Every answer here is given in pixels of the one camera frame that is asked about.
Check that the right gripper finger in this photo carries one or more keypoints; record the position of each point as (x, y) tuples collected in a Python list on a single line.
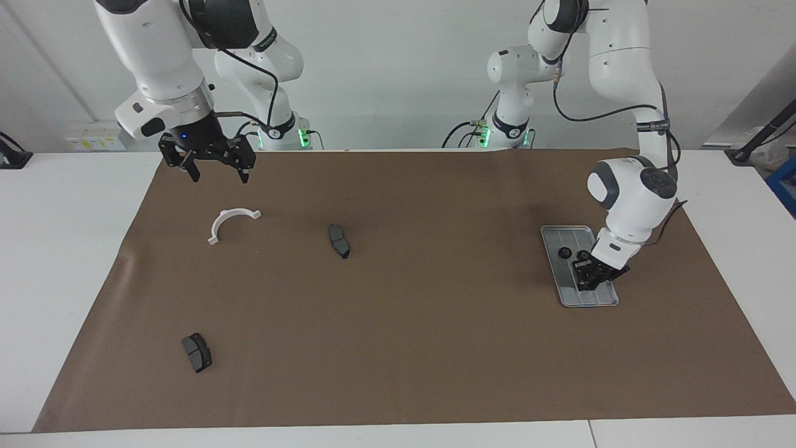
[(244, 173), (194, 171)]

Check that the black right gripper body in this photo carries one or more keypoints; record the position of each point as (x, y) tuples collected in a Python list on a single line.
[(205, 140)]

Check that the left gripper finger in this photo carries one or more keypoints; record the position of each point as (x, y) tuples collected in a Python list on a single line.
[(580, 283), (602, 285)]

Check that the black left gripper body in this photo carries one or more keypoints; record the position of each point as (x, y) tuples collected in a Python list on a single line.
[(600, 269)]

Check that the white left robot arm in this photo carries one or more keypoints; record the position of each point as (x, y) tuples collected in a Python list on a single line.
[(628, 62)]

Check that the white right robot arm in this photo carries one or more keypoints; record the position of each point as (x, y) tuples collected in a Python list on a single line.
[(155, 50)]

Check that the silver metal tray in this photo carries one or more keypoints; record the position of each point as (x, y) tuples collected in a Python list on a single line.
[(559, 280)]

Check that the dark grey brake pad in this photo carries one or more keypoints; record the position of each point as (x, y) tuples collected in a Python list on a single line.
[(339, 241), (196, 353)]

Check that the black table clamp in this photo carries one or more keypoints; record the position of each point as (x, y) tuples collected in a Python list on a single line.
[(12, 158)]

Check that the black stand pole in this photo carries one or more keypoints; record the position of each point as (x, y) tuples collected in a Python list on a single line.
[(743, 152)]

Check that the brown table mat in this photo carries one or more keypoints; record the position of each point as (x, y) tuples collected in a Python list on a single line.
[(398, 348)]

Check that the blue crate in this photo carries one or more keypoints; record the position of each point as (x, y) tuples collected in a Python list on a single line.
[(785, 186)]

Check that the clear plastic bag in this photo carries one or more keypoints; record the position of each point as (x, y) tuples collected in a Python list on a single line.
[(777, 158)]

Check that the white curved plastic bracket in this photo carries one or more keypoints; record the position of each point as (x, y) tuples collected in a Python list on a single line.
[(219, 223)]

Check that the white wall socket box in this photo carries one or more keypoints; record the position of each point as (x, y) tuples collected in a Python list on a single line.
[(93, 140)]

